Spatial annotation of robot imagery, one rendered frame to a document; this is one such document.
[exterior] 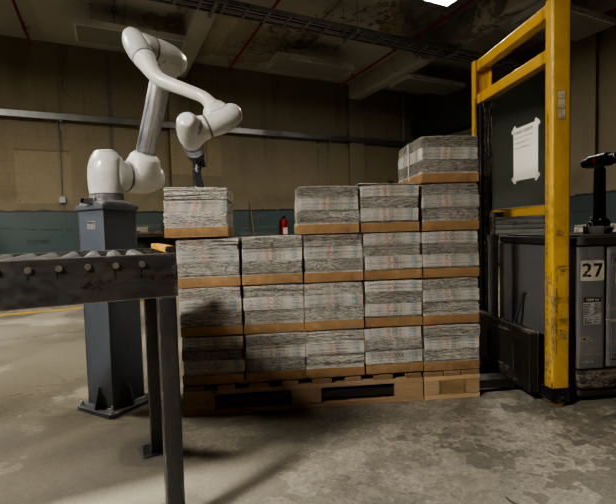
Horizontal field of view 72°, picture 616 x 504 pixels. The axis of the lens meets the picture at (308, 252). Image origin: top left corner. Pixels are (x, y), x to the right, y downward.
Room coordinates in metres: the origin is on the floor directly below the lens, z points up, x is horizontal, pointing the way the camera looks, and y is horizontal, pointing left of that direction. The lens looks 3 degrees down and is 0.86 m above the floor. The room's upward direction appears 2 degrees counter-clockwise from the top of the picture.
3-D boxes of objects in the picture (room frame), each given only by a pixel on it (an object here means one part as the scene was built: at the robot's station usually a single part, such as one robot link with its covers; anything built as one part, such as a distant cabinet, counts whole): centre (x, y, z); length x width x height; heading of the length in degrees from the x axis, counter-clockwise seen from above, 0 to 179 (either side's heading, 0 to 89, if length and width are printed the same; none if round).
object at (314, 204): (2.18, -0.09, 0.95); 0.38 x 0.29 x 0.23; 5
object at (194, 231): (1.99, 0.51, 0.86); 0.29 x 0.16 x 0.04; 96
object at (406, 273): (2.17, 0.04, 0.40); 1.16 x 0.38 x 0.51; 95
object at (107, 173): (2.10, 0.98, 1.17); 0.18 x 0.16 x 0.22; 147
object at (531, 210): (2.28, -1.15, 0.92); 0.57 x 0.01 x 0.05; 5
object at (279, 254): (2.17, 0.04, 0.42); 1.17 x 0.39 x 0.83; 95
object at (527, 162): (2.28, -1.13, 1.28); 0.57 x 0.01 x 0.65; 5
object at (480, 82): (2.60, -1.08, 0.97); 0.09 x 0.09 x 1.75; 5
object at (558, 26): (1.95, -1.14, 0.97); 0.09 x 0.09 x 1.75; 5
